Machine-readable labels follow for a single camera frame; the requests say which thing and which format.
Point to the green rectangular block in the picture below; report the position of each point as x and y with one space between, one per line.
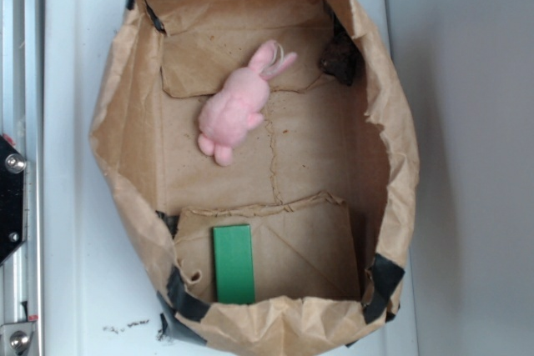
233 264

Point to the pink plush bunny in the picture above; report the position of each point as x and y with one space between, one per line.
226 118

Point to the brown paper bag tray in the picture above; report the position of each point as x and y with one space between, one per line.
299 246

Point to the dark brown lump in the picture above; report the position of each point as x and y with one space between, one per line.
342 59

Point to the white plastic tray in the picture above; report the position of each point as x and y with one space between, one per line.
97 296

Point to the black metal bracket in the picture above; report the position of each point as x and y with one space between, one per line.
13 200

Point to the aluminium frame rail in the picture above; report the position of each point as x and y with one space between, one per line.
22 24

